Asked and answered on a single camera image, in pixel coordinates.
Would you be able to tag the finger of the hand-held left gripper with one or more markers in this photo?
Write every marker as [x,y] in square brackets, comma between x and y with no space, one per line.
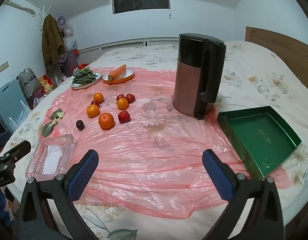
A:
[17,148]

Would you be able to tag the orange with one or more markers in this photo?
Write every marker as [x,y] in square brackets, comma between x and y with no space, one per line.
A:
[106,120]
[98,97]
[122,103]
[93,111]

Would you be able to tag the small red apple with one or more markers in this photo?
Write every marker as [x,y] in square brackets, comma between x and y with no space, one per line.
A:
[93,103]
[124,116]

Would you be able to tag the carrot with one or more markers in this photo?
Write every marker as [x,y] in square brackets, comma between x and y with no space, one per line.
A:
[117,72]

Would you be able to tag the purple storage bin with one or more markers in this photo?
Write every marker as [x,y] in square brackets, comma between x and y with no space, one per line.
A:
[70,63]

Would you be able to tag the wall socket strip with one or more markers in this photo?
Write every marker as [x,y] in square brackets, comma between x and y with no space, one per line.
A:
[1,68]

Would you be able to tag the white plate with blue rim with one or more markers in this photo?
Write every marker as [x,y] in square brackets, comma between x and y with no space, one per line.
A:
[93,84]

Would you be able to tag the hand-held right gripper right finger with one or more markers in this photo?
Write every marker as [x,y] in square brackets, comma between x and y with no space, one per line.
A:
[217,177]

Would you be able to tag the small white fan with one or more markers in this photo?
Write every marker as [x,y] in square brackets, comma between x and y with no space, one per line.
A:
[61,21]

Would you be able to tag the red gift box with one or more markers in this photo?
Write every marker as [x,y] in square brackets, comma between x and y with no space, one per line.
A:
[47,83]

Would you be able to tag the olive green coat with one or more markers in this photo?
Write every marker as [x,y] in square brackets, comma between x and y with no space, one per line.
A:
[51,40]

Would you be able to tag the light blue folding board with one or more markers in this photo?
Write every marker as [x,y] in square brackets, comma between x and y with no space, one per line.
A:
[8,97]

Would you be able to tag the white plastic bag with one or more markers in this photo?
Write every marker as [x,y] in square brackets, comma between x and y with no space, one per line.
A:
[21,112]

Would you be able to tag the red tomato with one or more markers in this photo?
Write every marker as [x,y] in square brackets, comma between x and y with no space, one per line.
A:
[130,97]
[120,96]

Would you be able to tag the beige wall bar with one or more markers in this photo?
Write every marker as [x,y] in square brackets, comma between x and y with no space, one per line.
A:
[18,7]

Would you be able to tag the clear plastic bags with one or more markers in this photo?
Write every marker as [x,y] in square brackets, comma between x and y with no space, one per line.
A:
[70,40]

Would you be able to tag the pink plastic sheet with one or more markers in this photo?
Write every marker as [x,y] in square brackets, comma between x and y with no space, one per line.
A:
[156,155]

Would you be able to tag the white coat rack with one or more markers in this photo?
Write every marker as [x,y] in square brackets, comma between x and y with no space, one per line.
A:
[45,10]

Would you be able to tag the dark purple plum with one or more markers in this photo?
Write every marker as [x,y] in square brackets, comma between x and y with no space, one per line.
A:
[80,125]

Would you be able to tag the orange enamel plate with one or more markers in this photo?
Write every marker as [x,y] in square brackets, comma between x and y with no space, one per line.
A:
[126,73]

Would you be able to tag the green cardboard box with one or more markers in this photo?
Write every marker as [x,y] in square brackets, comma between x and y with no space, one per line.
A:
[261,140]

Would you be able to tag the wooden headboard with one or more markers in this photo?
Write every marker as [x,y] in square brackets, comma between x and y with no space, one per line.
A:
[281,47]

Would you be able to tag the bok choy leaf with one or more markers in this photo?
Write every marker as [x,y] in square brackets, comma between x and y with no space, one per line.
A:
[57,113]
[48,127]

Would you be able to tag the copper and black kettle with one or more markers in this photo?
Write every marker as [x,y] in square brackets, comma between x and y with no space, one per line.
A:
[189,85]

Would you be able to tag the grey printed bag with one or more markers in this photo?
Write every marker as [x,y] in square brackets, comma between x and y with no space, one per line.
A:
[28,82]

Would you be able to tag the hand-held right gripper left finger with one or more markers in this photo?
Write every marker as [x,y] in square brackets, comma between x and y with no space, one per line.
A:
[85,172]

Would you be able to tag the pile of spinach leaves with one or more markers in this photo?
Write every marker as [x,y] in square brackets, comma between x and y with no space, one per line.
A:
[83,76]

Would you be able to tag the clear plastic tray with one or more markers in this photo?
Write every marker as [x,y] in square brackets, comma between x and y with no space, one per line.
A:
[36,160]

